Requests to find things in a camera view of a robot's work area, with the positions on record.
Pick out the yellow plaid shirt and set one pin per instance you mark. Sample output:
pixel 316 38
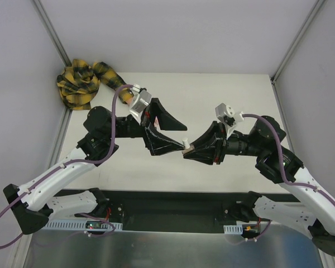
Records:
pixel 79 83

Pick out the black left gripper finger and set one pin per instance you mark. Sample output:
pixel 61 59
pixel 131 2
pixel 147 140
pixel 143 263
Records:
pixel 166 121
pixel 159 144

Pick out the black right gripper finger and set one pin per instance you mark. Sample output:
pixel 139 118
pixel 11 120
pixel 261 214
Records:
pixel 213 133
pixel 205 155

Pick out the aluminium frame post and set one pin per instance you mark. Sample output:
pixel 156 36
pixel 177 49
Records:
pixel 302 31
pixel 51 31

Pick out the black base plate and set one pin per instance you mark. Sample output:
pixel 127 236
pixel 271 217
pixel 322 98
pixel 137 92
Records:
pixel 181 212

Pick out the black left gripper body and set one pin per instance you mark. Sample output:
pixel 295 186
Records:
pixel 145 126

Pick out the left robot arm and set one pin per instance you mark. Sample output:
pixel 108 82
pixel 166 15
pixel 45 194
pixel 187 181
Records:
pixel 35 203

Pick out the left white cable duct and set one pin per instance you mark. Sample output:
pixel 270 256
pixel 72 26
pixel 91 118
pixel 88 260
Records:
pixel 82 225

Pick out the aluminium frame post left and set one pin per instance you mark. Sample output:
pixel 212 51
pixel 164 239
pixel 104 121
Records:
pixel 51 31

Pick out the right white cable duct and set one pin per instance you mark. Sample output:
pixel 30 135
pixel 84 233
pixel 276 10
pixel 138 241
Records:
pixel 239 229

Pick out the clear nail polish bottle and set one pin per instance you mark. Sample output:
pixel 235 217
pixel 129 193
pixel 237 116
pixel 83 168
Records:
pixel 187 145

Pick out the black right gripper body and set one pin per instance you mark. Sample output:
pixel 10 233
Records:
pixel 219 142

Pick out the aluminium frame post right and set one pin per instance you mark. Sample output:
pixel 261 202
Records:
pixel 302 31

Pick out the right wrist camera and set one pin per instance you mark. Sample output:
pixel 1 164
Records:
pixel 227 115

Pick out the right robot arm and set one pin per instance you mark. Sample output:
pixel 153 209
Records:
pixel 280 166

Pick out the white cable duct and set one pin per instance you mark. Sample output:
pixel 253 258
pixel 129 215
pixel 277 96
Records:
pixel 239 229
pixel 82 225

